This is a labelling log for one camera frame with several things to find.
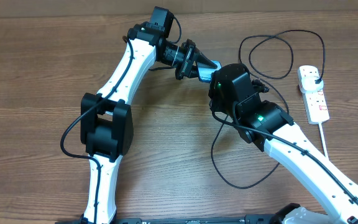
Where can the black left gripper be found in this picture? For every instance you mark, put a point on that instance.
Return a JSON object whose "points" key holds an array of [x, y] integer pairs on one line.
{"points": [[186, 68]]}

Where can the blue Samsung Galaxy smartphone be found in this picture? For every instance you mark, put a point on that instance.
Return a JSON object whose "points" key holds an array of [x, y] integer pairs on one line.
{"points": [[205, 72]]}

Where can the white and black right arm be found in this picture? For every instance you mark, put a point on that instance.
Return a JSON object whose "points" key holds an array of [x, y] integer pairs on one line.
{"points": [[275, 133]]}

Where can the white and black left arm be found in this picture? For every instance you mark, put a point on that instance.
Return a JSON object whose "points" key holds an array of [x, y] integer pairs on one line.
{"points": [[106, 126]]}

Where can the white power strip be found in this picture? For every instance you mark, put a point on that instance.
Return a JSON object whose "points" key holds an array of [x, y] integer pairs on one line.
{"points": [[314, 103]]}

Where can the white USB wall charger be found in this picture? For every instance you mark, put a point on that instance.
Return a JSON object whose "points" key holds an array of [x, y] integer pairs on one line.
{"points": [[310, 84]]}

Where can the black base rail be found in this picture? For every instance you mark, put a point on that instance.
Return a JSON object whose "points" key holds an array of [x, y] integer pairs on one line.
{"points": [[247, 219]]}

